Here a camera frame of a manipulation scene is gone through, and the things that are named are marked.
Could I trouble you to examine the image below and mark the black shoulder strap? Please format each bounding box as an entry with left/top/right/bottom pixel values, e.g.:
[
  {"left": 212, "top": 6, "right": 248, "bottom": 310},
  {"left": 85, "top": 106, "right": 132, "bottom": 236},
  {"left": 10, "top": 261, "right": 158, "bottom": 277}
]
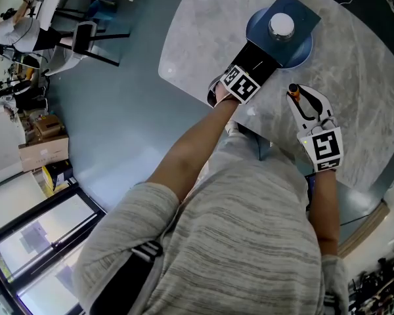
[
  {"left": 91, "top": 240, "right": 164, "bottom": 315},
  {"left": 322, "top": 293, "right": 341, "bottom": 315}
]

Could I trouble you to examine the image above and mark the person's right forearm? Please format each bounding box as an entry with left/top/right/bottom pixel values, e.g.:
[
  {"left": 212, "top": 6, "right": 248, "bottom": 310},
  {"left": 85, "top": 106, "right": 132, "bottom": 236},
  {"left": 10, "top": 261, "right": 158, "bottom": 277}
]
[{"left": 307, "top": 169, "right": 341, "bottom": 259}]

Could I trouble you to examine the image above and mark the yellow and black box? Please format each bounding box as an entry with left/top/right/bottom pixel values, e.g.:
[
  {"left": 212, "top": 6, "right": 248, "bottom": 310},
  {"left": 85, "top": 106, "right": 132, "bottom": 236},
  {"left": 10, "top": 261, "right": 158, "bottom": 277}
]
[{"left": 41, "top": 159, "right": 76, "bottom": 193}]

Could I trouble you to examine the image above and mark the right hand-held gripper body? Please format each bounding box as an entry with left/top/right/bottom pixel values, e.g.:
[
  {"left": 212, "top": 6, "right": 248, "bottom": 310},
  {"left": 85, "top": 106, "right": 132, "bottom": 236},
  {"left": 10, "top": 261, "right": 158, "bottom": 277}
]
[{"left": 297, "top": 110, "right": 345, "bottom": 173}]

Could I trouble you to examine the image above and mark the blue-screen phone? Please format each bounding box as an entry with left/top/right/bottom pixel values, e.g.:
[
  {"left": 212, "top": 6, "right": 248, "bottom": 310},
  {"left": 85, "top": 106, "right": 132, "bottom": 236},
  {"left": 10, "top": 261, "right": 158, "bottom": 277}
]
[{"left": 304, "top": 173, "right": 317, "bottom": 211}]

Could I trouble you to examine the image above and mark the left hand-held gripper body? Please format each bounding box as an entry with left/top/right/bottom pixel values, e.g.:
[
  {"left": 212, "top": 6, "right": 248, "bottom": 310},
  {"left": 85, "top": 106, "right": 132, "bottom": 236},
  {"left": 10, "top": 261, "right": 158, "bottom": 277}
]
[{"left": 207, "top": 64, "right": 262, "bottom": 108}]

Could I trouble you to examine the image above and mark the dark blue box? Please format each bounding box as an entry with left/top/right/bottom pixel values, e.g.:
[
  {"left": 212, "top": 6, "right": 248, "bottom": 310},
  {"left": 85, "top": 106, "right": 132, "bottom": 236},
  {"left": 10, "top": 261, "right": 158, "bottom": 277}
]
[{"left": 245, "top": 0, "right": 322, "bottom": 70}]

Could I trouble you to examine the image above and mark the orange-handled screwdriver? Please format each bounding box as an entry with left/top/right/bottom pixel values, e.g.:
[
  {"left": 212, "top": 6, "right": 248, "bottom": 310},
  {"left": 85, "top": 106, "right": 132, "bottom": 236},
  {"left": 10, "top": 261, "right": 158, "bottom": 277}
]
[{"left": 288, "top": 83, "right": 301, "bottom": 103}]

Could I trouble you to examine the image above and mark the black-framed grey chair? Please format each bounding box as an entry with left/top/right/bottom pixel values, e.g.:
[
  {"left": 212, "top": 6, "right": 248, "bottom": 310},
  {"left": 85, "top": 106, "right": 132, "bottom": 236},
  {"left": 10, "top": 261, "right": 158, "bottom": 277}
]
[{"left": 45, "top": 20, "right": 132, "bottom": 77}]

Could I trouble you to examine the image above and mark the black window frame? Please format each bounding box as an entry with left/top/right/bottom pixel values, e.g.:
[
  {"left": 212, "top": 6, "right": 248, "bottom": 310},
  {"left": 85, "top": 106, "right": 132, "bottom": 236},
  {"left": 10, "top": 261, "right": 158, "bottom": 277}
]
[{"left": 0, "top": 185, "right": 106, "bottom": 315}]

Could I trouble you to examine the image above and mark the blue bin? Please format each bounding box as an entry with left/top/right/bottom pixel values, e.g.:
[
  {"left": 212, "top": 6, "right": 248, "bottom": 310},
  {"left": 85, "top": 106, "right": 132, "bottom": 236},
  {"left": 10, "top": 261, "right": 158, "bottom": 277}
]
[{"left": 85, "top": 0, "right": 116, "bottom": 22}]

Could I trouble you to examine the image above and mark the blue-grey round plate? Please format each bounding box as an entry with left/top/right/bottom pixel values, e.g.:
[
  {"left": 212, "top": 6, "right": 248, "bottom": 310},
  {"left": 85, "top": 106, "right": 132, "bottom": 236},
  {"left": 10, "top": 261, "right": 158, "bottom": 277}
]
[{"left": 245, "top": 7, "right": 315, "bottom": 70}]

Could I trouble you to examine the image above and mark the white table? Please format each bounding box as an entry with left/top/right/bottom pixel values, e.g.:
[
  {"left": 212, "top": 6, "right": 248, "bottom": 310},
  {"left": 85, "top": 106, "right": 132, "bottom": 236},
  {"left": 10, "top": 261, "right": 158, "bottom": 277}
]
[{"left": 35, "top": 0, "right": 70, "bottom": 31}]

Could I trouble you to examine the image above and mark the glass jar with white lid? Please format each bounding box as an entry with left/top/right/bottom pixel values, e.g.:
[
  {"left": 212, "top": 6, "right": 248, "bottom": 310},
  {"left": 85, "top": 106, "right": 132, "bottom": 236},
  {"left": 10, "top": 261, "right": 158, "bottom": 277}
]
[{"left": 267, "top": 11, "right": 296, "bottom": 42}]

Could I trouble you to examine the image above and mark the person's grey striped shirt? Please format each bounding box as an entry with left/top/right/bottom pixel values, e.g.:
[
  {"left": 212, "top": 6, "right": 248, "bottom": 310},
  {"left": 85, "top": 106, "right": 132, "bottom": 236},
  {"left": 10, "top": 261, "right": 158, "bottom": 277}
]
[{"left": 72, "top": 129, "right": 349, "bottom": 315}]

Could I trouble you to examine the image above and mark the large cardboard box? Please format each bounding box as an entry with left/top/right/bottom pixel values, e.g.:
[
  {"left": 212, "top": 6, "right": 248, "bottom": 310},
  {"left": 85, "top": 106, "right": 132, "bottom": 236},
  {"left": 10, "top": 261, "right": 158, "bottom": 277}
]
[{"left": 18, "top": 135, "right": 70, "bottom": 173}]

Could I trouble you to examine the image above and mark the black tray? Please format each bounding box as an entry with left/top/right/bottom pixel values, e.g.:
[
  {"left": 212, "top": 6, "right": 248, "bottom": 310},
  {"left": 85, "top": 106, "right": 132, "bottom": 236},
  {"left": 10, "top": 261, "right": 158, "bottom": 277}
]
[{"left": 228, "top": 41, "right": 283, "bottom": 88}]

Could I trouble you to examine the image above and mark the small brown box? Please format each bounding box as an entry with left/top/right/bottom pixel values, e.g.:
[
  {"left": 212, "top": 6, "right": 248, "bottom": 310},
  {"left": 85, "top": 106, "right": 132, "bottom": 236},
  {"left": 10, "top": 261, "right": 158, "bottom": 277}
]
[{"left": 34, "top": 115, "right": 66, "bottom": 140}]

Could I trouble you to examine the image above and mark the person's left forearm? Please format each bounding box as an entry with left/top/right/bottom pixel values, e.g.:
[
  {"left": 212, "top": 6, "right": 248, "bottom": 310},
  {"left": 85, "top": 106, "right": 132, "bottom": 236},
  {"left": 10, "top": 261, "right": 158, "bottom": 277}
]
[{"left": 146, "top": 98, "right": 240, "bottom": 203}]

